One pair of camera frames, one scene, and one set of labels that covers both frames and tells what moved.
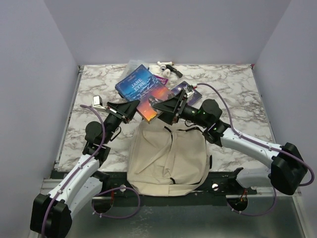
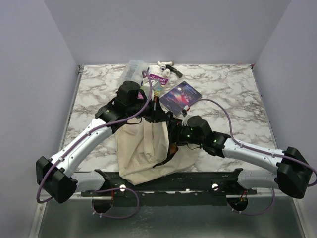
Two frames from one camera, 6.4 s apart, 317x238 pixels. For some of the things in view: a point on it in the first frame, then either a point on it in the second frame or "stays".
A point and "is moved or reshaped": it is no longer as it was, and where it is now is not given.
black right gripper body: x=186 y=111 -> x=184 y=135
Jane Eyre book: x=140 y=84 -> x=174 y=148
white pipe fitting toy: x=165 y=71 stays
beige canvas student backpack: x=167 y=159 is moved or reshaped
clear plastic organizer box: x=132 y=65 stays
